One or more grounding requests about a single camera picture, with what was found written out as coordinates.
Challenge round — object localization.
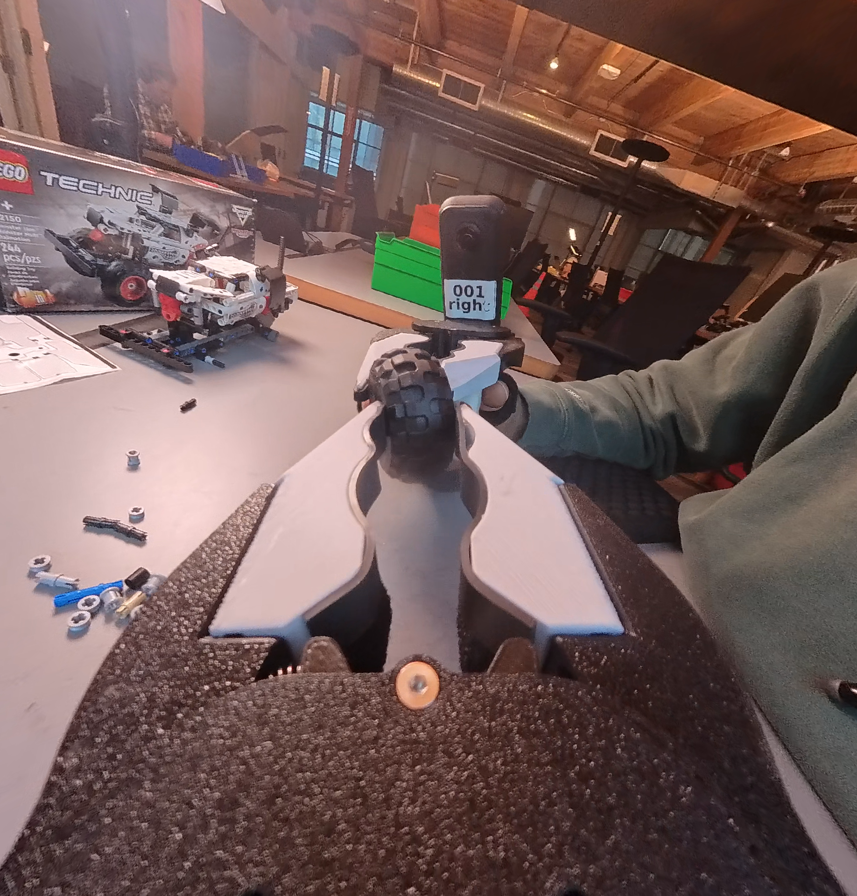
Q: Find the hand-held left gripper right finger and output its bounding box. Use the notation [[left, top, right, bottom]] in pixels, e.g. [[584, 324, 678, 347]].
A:
[[457, 406, 625, 645]]

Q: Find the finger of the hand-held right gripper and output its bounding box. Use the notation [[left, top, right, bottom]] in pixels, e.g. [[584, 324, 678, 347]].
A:
[[353, 329, 427, 410], [440, 346, 505, 415]]

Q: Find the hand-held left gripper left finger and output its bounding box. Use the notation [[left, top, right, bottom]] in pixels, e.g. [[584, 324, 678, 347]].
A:
[[208, 406, 390, 648]]

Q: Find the black lego wheel red hub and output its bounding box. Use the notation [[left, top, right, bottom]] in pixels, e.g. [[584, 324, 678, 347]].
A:
[[369, 346, 460, 477]]

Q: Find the white lego truck model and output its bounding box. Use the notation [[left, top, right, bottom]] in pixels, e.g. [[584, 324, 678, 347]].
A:
[[100, 255, 296, 372]]

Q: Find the white printed sticker sheet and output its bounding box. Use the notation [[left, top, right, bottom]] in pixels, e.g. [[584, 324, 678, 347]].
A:
[[0, 311, 119, 400]]

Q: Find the person's right forearm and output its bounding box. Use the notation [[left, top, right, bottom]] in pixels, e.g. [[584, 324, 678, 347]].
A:
[[513, 259, 857, 477]]

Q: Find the small tan lego piece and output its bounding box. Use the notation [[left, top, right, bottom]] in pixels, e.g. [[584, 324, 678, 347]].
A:
[[114, 567, 161, 620]]

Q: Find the small blue lego piece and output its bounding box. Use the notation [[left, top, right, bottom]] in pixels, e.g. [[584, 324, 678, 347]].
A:
[[54, 580, 124, 606]]

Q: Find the small white lego piece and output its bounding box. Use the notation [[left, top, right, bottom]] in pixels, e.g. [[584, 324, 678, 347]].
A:
[[27, 555, 79, 589]]

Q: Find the lego set box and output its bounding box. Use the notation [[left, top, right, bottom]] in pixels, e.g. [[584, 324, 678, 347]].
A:
[[0, 124, 257, 312]]

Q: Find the red plastic bin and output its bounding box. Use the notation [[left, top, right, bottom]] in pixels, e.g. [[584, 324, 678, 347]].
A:
[[408, 203, 443, 250]]

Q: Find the green plastic bin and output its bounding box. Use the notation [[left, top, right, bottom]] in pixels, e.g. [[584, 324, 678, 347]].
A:
[[370, 231, 513, 320]]

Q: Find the black quilted chair armrest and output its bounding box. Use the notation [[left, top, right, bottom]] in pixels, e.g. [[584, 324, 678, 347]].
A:
[[541, 451, 681, 547]]

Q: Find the blue-lit window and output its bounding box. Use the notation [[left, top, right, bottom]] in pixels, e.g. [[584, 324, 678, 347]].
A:
[[306, 98, 385, 176]]

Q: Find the black office chair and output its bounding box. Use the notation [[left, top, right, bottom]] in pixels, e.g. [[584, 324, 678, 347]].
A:
[[555, 252, 745, 379]]

